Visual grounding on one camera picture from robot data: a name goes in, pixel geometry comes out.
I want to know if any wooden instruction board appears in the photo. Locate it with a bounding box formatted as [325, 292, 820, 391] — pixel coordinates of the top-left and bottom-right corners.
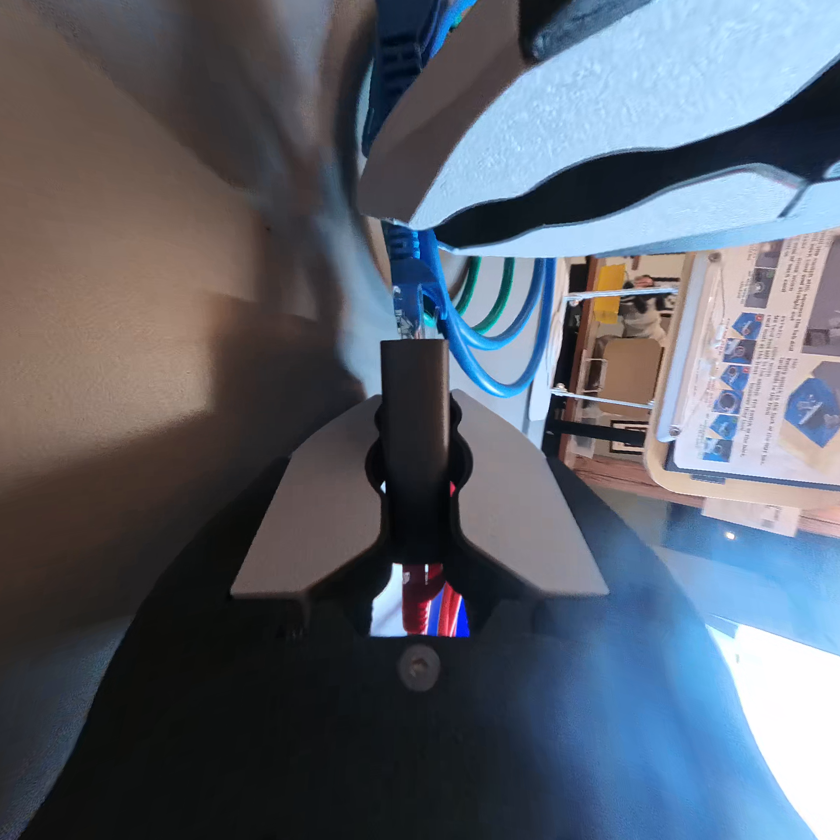
[643, 226, 840, 509]

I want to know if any tan cardboard box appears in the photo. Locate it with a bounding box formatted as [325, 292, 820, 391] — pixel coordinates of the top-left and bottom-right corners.
[600, 336, 665, 417]

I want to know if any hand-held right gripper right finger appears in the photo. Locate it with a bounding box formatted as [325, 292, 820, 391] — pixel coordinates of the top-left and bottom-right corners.
[449, 389, 610, 598]

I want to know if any metal stand rod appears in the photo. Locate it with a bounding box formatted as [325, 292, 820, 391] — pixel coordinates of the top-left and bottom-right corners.
[563, 287, 680, 306]
[550, 386, 657, 409]

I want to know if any green ethernet cable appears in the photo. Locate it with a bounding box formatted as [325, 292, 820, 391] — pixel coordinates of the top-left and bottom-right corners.
[423, 256, 516, 334]

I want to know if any blue ethernet cable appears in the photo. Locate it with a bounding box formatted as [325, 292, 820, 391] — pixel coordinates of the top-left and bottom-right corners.
[361, 0, 559, 400]

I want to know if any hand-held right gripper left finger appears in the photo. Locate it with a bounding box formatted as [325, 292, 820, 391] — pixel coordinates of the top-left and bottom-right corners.
[230, 394, 395, 599]

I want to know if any red ethernet cable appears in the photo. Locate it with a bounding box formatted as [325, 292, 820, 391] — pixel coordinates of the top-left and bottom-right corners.
[399, 482, 470, 637]

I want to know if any yellow sticky note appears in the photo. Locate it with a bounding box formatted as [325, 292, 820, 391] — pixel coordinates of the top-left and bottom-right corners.
[594, 262, 628, 324]

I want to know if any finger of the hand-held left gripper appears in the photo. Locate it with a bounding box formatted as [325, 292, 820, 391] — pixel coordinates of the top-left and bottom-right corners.
[438, 147, 840, 259]
[357, 0, 840, 238]

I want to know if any white clip bar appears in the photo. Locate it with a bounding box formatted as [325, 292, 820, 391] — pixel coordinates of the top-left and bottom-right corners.
[656, 252, 723, 441]

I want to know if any brown wooden beam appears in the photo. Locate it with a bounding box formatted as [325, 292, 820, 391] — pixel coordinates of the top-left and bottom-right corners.
[561, 257, 599, 463]

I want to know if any black ethernet coupler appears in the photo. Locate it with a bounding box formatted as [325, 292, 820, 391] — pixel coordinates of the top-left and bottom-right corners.
[379, 338, 454, 559]

